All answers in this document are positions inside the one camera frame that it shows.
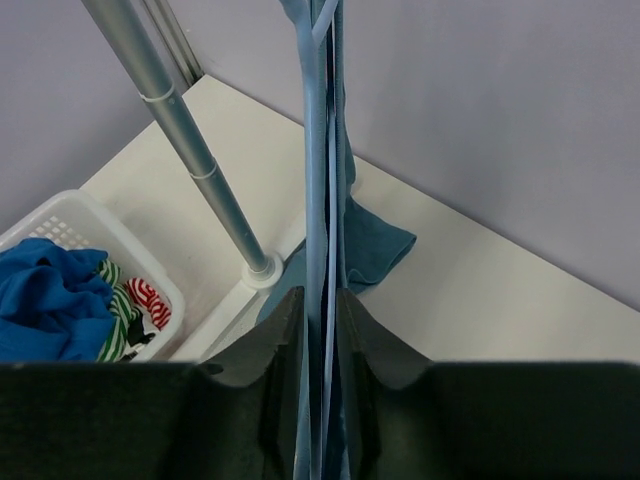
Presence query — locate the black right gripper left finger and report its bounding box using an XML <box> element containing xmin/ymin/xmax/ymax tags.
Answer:
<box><xmin>203</xmin><ymin>287</ymin><xmax>305</xmax><ymax>479</ymax></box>

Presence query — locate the teal tank top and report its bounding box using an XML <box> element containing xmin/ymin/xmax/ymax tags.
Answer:
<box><xmin>256</xmin><ymin>0</ymin><xmax>418</xmax><ymax>480</ymax></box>

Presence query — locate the white plastic basket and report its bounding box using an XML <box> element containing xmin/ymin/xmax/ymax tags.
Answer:
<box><xmin>0</xmin><ymin>188</ymin><xmax>186</xmax><ymax>363</ymax></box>

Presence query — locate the white clothes rack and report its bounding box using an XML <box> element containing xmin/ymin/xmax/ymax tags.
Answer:
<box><xmin>83</xmin><ymin>1</ymin><xmax>285</xmax><ymax>361</ymax></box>

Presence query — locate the royal blue tank top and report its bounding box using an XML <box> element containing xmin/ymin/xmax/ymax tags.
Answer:
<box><xmin>1</xmin><ymin>238</ymin><xmax>114</xmax><ymax>363</ymax></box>

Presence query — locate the blue hanger of teal top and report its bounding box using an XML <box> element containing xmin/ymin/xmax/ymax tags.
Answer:
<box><xmin>282</xmin><ymin>1</ymin><xmax>348</xmax><ymax>479</ymax></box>

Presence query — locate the black striped tank top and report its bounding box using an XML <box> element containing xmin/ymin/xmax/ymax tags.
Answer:
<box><xmin>121</xmin><ymin>319</ymin><xmax>159</xmax><ymax>361</ymax></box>

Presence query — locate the green striped tank top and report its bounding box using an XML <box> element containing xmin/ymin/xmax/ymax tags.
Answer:
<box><xmin>97</xmin><ymin>258</ymin><xmax>139</xmax><ymax>362</ymax></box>

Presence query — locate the red striped tank top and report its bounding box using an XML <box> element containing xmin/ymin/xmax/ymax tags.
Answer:
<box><xmin>125</xmin><ymin>278</ymin><xmax>171</xmax><ymax>330</ymax></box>

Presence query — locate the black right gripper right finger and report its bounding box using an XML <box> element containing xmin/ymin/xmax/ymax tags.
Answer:
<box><xmin>337</xmin><ymin>289</ymin><xmax>430</xmax><ymax>479</ymax></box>

